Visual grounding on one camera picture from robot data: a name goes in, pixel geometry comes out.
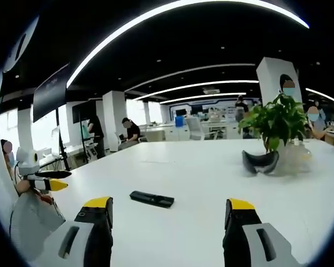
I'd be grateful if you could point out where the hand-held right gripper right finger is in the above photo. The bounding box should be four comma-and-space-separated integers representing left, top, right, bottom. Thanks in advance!
223, 198, 304, 267

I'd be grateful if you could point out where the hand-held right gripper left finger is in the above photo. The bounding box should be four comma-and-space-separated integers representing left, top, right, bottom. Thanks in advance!
30, 196, 114, 267

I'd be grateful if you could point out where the black remote control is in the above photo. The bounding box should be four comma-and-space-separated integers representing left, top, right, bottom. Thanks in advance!
129, 190, 175, 210

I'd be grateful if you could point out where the black tripod stand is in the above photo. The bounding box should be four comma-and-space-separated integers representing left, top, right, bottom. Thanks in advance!
55, 110, 72, 172

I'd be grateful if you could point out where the grey mesh office chair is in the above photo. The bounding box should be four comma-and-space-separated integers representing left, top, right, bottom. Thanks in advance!
8, 191, 66, 255

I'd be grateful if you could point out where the black hanging screen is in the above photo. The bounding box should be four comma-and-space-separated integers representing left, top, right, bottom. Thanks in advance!
32, 63, 71, 123

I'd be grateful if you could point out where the black curved headset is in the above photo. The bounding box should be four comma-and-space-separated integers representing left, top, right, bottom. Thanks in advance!
241, 150, 280, 175

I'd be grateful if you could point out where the glass plant vase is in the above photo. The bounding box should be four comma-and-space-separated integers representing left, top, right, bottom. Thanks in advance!
275, 137, 314, 177

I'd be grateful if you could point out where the green potted plant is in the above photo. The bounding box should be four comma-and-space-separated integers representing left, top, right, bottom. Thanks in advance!
238, 93, 310, 154

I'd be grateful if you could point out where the white office chair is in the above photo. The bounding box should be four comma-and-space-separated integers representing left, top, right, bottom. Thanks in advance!
185, 116, 207, 141

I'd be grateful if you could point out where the white pillar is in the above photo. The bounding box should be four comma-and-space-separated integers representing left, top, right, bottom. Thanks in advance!
256, 57, 304, 117

